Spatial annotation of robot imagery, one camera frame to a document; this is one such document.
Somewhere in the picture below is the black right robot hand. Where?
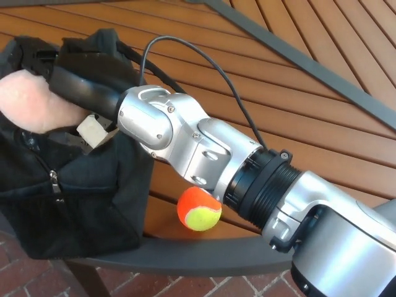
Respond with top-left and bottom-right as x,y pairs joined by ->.
6,35 -> 142,153

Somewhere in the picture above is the dark grey insulated lunch bag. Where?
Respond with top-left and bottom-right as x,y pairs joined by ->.
0,28 -> 188,260

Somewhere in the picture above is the dark metal table leg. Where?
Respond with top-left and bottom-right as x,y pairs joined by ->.
66,261 -> 111,297

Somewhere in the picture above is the orange and yellow tennis ball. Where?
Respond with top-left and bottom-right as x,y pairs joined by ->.
176,186 -> 223,232

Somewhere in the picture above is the white round soft toy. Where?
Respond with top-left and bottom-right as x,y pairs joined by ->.
0,69 -> 90,134

